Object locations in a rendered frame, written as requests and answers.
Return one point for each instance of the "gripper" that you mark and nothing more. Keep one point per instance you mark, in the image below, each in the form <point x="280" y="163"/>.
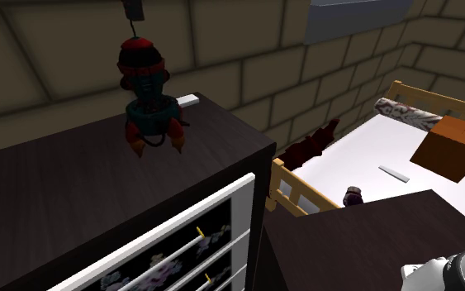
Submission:
<point x="133" y="9"/>

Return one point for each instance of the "patterned bolster pillow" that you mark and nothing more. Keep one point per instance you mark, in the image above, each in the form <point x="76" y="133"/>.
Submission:
<point x="405" y="113"/>

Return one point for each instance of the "grey flat strip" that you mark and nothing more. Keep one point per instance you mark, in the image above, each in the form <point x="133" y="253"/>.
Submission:
<point x="394" y="174"/>

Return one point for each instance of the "red and teal rocket toy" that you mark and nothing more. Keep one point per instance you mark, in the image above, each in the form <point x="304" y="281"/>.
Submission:
<point x="148" y="113"/>

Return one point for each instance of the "window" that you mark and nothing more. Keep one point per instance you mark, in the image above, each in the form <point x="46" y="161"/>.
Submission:
<point x="357" y="20"/>

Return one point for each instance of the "small white flat block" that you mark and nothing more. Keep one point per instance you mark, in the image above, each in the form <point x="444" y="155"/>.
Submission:
<point x="187" y="100"/>

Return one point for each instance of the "orange box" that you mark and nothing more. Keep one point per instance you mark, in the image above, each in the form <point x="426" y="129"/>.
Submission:
<point x="449" y="149"/>

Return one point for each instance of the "small dark purple figure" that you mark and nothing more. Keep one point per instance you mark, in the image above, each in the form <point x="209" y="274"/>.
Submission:
<point x="353" y="197"/>

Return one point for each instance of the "wooden bed with white mattress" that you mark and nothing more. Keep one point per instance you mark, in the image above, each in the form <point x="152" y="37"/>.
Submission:
<point x="357" y="149"/>

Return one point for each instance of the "dark wood chest of drawers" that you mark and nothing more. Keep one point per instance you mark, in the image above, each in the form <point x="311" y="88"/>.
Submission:
<point x="75" y="189"/>

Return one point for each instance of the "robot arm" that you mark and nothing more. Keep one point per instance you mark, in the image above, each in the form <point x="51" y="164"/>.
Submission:
<point x="457" y="270"/>

